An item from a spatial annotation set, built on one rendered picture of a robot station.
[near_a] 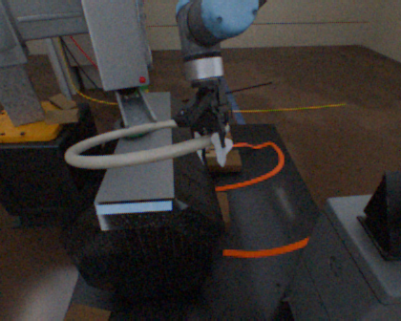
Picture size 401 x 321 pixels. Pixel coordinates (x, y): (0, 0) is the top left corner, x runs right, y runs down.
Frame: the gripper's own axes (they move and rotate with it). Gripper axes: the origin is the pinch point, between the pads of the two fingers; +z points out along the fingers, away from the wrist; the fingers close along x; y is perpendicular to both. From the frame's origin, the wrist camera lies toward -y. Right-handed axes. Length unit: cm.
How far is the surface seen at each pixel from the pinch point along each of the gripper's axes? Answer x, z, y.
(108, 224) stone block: 54, 31, -8
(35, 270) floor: 146, 83, -25
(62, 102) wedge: 158, -20, 30
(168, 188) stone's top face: 42, 23, 17
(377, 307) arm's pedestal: -36, 55, 28
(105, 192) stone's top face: 61, 20, -2
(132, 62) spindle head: 63, -33, 28
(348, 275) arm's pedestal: -26, 54, 37
